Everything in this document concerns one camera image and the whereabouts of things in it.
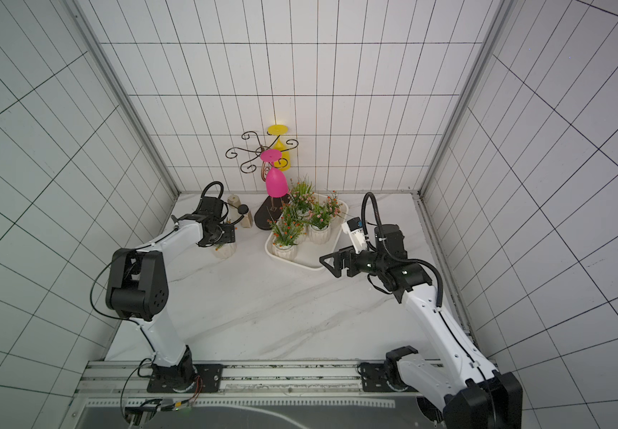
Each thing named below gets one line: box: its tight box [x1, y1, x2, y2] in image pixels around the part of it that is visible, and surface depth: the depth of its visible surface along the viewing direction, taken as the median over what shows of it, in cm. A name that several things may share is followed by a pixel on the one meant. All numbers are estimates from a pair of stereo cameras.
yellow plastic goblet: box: [267, 124, 293, 172], surface depth 91 cm
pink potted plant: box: [307, 190, 344, 245], surface depth 100 cm
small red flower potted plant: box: [325, 189, 344, 227], surface depth 98 cm
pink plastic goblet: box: [259, 148, 289, 198], surface depth 97 cm
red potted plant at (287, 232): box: [267, 201, 308, 261], surface depth 94 cm
